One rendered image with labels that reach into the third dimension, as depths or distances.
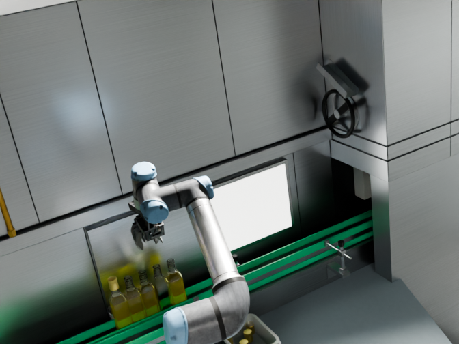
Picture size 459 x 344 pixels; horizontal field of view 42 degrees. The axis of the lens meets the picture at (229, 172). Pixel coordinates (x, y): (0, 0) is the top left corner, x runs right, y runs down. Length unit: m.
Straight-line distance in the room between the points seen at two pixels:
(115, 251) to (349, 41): 1.23
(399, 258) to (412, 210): 0.22
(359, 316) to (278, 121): 0.87
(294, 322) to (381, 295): 0.40
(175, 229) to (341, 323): 0.77
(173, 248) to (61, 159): 0.60
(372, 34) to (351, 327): 1.15
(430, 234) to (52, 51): 1.75
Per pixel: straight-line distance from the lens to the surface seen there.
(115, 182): 2.29
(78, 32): 2.14
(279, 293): 2.59
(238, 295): 1.58
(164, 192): 1.74
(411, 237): 2.71
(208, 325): 1.55
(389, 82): 2.36
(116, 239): 2.35
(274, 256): 2.61
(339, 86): 2.47
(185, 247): 2.48
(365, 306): 2.61
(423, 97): 2.51
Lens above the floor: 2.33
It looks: 23 degrees down
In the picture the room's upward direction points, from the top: 9 degrees counter-clockwise
